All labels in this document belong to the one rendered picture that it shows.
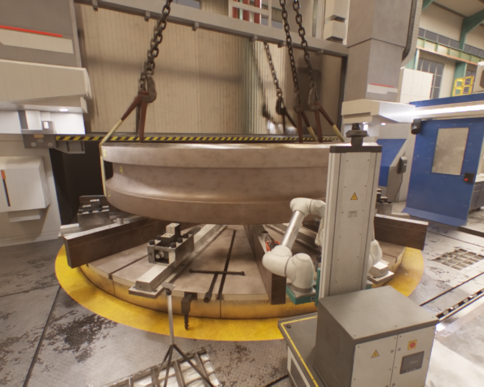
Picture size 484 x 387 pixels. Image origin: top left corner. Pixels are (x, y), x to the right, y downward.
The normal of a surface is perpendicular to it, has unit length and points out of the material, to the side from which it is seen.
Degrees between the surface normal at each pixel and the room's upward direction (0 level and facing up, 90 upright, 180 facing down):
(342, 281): 90
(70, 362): 0
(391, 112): 90
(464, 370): 0
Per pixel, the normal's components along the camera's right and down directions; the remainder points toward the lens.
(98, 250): 0.78, 0.13
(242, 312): 0.01, 0.22
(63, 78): 0.45, 0.19
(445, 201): -0.89, 0.10
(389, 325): 0.00, -0.98
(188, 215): -0.23, 0.21
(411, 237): -0.62, 0.17
